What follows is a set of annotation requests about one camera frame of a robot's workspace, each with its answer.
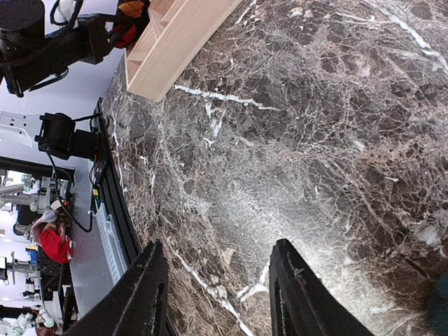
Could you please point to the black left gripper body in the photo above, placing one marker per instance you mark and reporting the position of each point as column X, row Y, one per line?
column 31, row 59

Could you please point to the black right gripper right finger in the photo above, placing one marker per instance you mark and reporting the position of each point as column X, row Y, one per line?
column 299, row 303

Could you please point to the dark green sock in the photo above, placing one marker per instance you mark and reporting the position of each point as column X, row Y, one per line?
column 438, row 314

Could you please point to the black red yellow argyle sock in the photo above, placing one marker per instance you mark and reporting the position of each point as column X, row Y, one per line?
column 136, row 19

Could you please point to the wooden compartment box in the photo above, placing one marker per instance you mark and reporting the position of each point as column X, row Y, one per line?
column 175, row 34

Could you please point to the white slotted cable duct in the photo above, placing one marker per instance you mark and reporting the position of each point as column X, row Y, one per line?
column 112, row 247

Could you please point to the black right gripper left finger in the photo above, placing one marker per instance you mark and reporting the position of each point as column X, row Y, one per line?
column 136, row 305

